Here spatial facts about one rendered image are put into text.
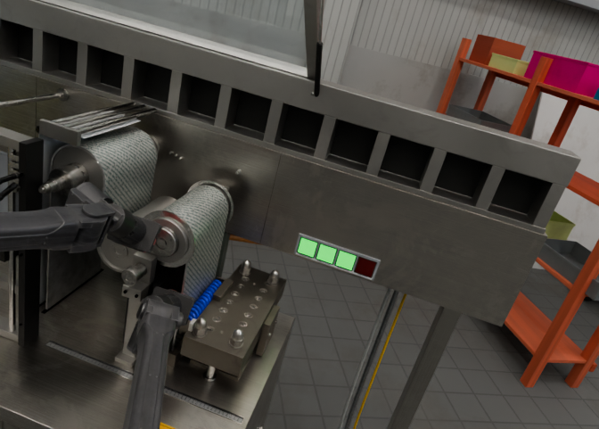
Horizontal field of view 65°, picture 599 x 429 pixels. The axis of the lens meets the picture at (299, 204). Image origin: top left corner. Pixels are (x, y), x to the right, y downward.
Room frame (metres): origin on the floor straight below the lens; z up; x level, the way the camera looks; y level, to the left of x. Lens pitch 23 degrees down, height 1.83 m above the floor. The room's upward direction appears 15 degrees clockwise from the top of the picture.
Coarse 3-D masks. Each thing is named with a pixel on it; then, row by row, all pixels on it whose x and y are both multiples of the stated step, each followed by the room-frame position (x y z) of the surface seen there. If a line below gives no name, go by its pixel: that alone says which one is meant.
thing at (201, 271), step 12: (216, 240) 1.14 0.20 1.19; (204, 252) 1.07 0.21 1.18; (216, 252) 1.16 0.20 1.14; (192, 264) 0.99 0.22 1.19; (204, 264) 1.08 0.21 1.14; (216, 264) 1.18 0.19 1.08; (192, 276) 1.01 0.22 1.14; (204, 276) 1.10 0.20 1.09; (192, 288) 1.02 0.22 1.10; (204, 288) 1.12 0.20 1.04
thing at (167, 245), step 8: (160, 232) 0.95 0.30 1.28; (168, 232) 0.95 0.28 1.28; (160, 240) 0.95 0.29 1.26; (168, 240) 0.95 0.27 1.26; (176, 240) 0.95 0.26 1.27; (160, 248) 0.95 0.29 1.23; (168, 248) 0.95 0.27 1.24; (176, 248) 0.95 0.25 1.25; (160, 256) 0.95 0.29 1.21; (168, 256) 0.95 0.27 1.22
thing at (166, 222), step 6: (162, 222) 0.96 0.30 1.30; (168, 222) 0.96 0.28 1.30; (174, 222) 0.96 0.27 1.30; (174, 228) 0.96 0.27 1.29; (180, 228) 0.96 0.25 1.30; (180, 234) 0.95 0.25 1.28; (180, 240) 0.95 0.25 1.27; (186, 240) 0.96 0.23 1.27; (180, 246) 0.95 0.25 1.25; (186, 246) 0.95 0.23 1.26; (180, 252) 0.95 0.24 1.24; (162, 258) 0.96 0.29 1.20; (168, 258) 0.96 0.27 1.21; (174, 258) 0.95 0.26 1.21; (180, 258) 0.95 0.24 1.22
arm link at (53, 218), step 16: (48, 208) 0.69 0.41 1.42; (64, 208) 0.71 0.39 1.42; (80, 208) 0.73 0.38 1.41; (0, 224) 0.60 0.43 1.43; (16, 224) 0.61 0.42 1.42; (32, 224) 0.63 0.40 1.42; (48, 224) 0.65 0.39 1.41; (64, 224) 0.67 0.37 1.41; (80, 224) 0.69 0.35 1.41; (96, 224) 0.71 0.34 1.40; (0, 240) 0.58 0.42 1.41; (16, 240) 0.60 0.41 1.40; (32, 240) 0.62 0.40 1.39; (48, 240) 0.65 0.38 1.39; (64, 240) 0.67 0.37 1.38; (80, 240) 0.70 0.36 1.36; (96, 240) 0.72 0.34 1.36
